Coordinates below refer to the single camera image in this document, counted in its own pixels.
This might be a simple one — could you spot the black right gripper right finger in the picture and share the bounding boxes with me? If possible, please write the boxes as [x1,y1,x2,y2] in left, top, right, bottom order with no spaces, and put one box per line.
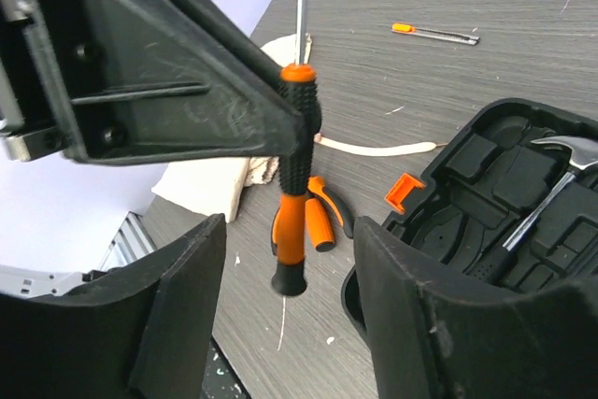
[354,217,597,398]

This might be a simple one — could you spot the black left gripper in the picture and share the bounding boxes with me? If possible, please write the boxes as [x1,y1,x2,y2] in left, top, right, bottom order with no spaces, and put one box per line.
[1,0,84,162]

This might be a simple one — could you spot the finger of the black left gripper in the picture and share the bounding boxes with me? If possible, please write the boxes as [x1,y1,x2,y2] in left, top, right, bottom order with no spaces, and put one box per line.
[60,0,323,167]

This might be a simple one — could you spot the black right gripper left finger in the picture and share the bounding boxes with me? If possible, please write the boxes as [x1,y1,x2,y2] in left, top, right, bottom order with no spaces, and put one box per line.
[1,215,226,398]

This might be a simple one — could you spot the orange black slim screwdriver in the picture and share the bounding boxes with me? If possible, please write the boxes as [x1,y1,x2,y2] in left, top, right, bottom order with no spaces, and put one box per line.
[271,0,321,297]

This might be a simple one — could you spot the orange small tool piece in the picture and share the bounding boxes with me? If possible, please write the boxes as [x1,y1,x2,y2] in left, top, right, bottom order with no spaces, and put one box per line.
[384,173,426,215]

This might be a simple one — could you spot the black plastic tool case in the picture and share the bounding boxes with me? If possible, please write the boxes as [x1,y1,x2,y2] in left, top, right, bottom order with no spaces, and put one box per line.
[340,97,598,339]

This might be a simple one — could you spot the black handled claw hammer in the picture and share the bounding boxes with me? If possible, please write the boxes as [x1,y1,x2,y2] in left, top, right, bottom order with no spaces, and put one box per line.
[470,135,597,284]

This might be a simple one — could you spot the beige cloth bag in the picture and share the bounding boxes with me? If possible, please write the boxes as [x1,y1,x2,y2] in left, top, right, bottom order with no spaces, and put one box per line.
[150,32,314,224]

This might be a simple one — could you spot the orange black pliers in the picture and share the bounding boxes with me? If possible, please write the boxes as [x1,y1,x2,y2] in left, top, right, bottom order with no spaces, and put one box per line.
[271,176,354,263]

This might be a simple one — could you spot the wooden flat stick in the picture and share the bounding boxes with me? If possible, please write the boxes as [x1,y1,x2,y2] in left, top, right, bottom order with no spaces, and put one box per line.
[314,134,445,157]

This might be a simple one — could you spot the orange handled thin pick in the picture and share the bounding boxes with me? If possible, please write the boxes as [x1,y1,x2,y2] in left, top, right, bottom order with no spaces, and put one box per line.
[392,22,480,46]

